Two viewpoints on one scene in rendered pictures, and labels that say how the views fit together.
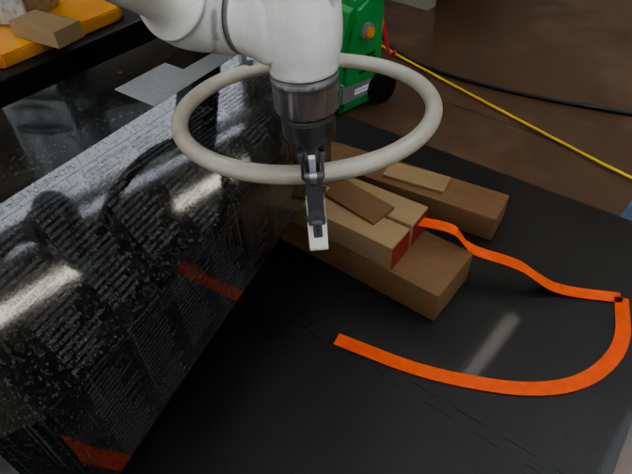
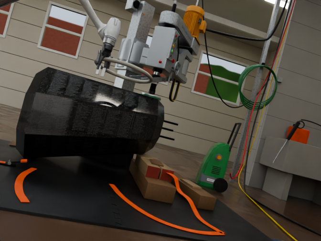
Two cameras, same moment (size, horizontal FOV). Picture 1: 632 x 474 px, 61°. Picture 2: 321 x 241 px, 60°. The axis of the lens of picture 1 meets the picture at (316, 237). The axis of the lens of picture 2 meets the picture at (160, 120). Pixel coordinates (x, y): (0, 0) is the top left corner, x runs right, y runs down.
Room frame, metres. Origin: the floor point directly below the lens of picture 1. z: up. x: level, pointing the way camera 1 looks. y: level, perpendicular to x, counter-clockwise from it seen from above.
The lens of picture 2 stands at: (-0.69, -1.64, 0.60)
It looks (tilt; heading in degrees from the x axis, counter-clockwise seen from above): 1 degrees up; 37
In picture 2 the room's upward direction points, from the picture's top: 15 degrees clockwise
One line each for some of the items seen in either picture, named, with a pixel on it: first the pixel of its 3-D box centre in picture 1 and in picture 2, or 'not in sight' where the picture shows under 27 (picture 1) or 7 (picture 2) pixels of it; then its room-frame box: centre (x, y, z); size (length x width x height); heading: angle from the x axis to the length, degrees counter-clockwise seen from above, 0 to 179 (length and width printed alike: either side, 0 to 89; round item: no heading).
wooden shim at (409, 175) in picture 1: (416, 177); (190, 183); (1.68, -0.41, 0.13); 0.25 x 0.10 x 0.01; 60
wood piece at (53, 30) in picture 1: (46, 28); not in sight; (1.63, 0.79, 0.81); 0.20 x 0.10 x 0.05; 59
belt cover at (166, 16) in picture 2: not in sight; (179, 36); (1.83, 0.29, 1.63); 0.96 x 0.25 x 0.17; 16
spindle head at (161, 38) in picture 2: not in sight; (165, 53); (1.57, 0.21, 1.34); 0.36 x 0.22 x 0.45; 16
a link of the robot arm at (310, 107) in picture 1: (306, 90); (109, 42); (0.65, 0.00, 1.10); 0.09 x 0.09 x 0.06
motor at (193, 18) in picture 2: not in sight; (192, 24); (2.13, 0.36, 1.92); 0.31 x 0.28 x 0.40; 106
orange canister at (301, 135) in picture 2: not in sight; (300, 136); (4.26, -0.77, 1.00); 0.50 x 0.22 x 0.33; 137
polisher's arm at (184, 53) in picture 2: not in sight; (174, 64); (1.87, 0.28, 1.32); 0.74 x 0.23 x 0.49; 16
